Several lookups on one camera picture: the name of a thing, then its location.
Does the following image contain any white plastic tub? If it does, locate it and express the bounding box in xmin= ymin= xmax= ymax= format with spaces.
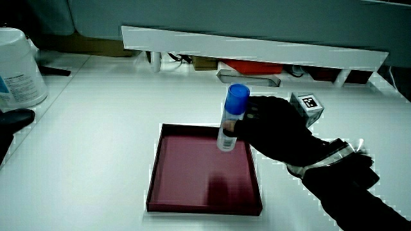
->
xmin=0 ymin=27 xmax=49 ymax=109

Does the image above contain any black flat bar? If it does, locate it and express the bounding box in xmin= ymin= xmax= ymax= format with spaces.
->
xmin=38 ymin=65 xmax=72 ymax=78

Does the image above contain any white raised shelf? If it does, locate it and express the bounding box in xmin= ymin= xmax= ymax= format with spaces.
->
xmin=121 ymin=25 xmax=390 ymax=88

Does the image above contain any dark red box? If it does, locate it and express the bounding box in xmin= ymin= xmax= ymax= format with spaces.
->
xmin=304 ymin=65 xmax=374 ymax=85

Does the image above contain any blue capped glue stick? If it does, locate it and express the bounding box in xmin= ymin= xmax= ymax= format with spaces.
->
xmin=216 ymin=83 xmax=251 ymax=153

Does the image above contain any person's right hand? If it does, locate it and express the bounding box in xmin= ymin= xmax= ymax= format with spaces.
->
xmin=222 ymin=92 xmax=325 ymax=167

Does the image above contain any black rounded object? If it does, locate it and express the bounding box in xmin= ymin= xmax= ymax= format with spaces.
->
xmin=0 ymin=108 xmax=37 ymax=165

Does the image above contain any grey upholstered panel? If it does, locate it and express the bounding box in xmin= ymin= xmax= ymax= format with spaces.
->
xmin=27 ymin=0 xmax=411 ymax=69

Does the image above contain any large brown cardboard box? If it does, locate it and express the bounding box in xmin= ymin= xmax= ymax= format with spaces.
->
xmin=31 ymin=31 xmax=141 ymax=58

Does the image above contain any dark red square plate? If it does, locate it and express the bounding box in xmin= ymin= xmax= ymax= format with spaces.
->
xmin=146 ymin=123 xmax=263 ymax=217

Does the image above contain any black cable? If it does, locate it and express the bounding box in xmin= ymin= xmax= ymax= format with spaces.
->
xmin=167 ymin=52 xmax=193 ymax=64

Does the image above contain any grey metal tray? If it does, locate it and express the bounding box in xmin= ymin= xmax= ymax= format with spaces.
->
xmin=216 ymin=69 xmax=282 ymax=88

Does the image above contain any person's right forearm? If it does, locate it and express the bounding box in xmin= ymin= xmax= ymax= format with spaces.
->
xmin=286 ymin=137 xmax=411 ymax=231

